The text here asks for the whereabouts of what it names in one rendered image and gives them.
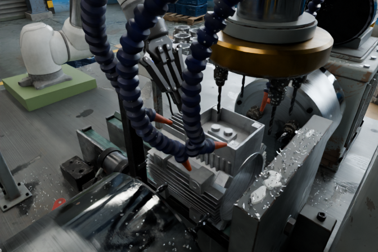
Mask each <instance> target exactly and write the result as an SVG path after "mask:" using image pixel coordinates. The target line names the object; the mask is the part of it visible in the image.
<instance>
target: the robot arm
mask: <svg viewBox="0 0 378 252"><path fill-rule="evenodd" d="M117 1H118V2H119V4H120V6H121V9H122V11H123V12H124V15H125V17H126V20H127V21H128V20H129V19H133V18H134V12H133V10H134V8H135V7H136V6H137V5H138V4H143V3H144V1H145V0H117ZM80 2H81V0H70V17H69V18H67V19H66V20H65V22H64V25H63V27H62V30H60V31H53V29H52V28H51V27H50V26H49V25H47V24H44V23H41V22H38V23H33V24H28V25H25V26H24V27H23V28H22V30H21V32H20V51H21V55H22V59H23V61H24V64H25V67H26V69H27V72H28V76H27V77H24V78H22V80H21V81H19V82H18V84H19V85H20V87H24V86H33V87H34V88H35V89H36V90H41V89H43V88H46V87H49V86H53V85H55V84H59V83H62V82H66V81H70V80H72V79H73V77H72V76H69V75H66V74H64V73H63V70H62V67H61V65H62V64H64V63H65V62H68V61H76V60H81V59H86V58H89V57H92V56H94V54H92V53H91V52H90V50H89V44H88V43H87V42H86V40H85V33H84V31H83V29H82V23H83V22H82V20H81V16H80V14H81V11H82V9H81V8H80ZM162 17H164V15H162V16H160V15H159V16H157V18H158V22H157V24H156V26H155V27H154V28H149V30H150V35H149V37H148V39H147V40H143V42H144V48H143V52H144V54H143V56H142V58H141V59H140V61H139V63H140V64H141V65H142V66H143V67H144V68H145V69H146V70H147V72H148V73H149V75H150V76H151V77H152V79H153V80H154V82H155V83H156V85H157V86H158V88H159V89H160V91H161V92H162V93H164V92H166V93H169V94H170V96H171V98H172V100H173V103H174V104H175V105H177V108H178V111H179V112H180V111H181V108H182V104H183V103H182V102H181V95H182V93H183V92H182V90H181V85H182V82H183V81H184V79H183V78H182V73H183V70H184V69H185V65H184V62H183V57H182V45H181V44H179V45H176V44H173V42H172V40H171V39H170V38H169V35H168V34H169V30H168V28H167V25H166V23H165V20H164V19H163V18H162ZM167 59H168V60H167ZM151 60H152V61H153V62H152V61H151ZM181 112H182V111H181Z"/></svg>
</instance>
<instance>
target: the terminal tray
mask: <svg viewBox="0 0 378 252"><path fill-rule="evenodd" d="M215 107H217V104H215V105H213V106H212V107H210V108H208V109H207V110H205V111H203V112H202V113H200V115H201V120H200V122H201V126H202V128H203V130H204V133H205V135H206V137H205V139H207V138H210V139H212V140H213V141H217V142H226V143H227V146H226V147H222V148H219V149H216V150H214V151H213V152H212V153H211V154H205V155H200V154H199V155H198V156H197V157H196V160H197V159H200V162H201V163H202V162H203V161H205V165H209V164H210V168H214V167H215V171H216V172H218V171H219V170H222V171H224V172H226V173H227V174H229V175H231V176H233V177H234V176H235V174H236V172H237V171H238V170H239V168H240V166H242V164H243V163H244V162H245V161H246V160H247V159H248V158H249V157H250V156H251V155H252V154H254V153H256V152H260V147H261V144H262V140H263V134H264V128H265V125H264V124H261V123H259V122H257V121H255V120H252V119H249V118H247V117H245V116H242V115H240V114H238V113H236V112H233V111H231V110H229V109H226V108H224V107H220V113H219V114H217V112H218V110H217V109H215ZM254 124H258V125H259V126H258V127H256V126H255V125H254ZM232 142H236V143H237V144H236V145H232ZM257 155H258V154H255V155H253V156H252V157H250V158H249V159H248V160H247V161H246V162H245V163H244V164H243V166H242V167H241V168H240V170H239V171H238V172H237V174H236V175H238V174H239V172H241V171H242V170H243V169H244V167H246V166H247V165H248V163H250V162H251V161H252V160H253V159H254V158H255V157H256V156H257Z"/></svg>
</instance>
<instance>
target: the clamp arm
mask: <svg viewBox="0 0 378 252"><path fill-rule="evenodd" d="M118 100H119V107H120V114H121V121H122V126H123V133H124V139H125V146H126V151H127V158H128V165H129V171H130V176H132V177H134V178H136V177H137V176H138V177H140V178H141V179H142V182H143V183H145V184H146V185H148V180H147V170H146V160H145V151H144V145H143V139H142V137H140V136H138V135H137V134H136V131H135V129H133V128H132V126H131V121H130V120H129V119H128V118H127V111H126V110H125V109H124V107H123V102H122V100H121V99H120V97H119V95H118Z"/></svg>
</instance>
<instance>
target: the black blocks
mask: <svg viewBox="0 0 378 252"><path fill-rule="evenodd" d="M60 169H61V172H62V175H63V178H64V179H65V180H66V181H67V182H68V183H69V184H70V185H71V186H72V187H73V188H75V189H76V190H77V191H78V192H79V193H80V192H82V191H84V190H85V189H86V188H88V187H89V186H91V185H92V183H93V180H94V178H95V173H94V170H93V169H92V168H91V167H90V166H89V165H88V164H86V163H85V162H84V161H83V160H82V159H81V158H80V157H78V156H77V155H76V156H74V157H72V158H71V159H69V160H67V161H65V162H63V163H62V164H60ZM102 178H103V177H102V176H101V175H100V176H99V177H98V179H97V181H99V180H101V179H102Z"/></svg>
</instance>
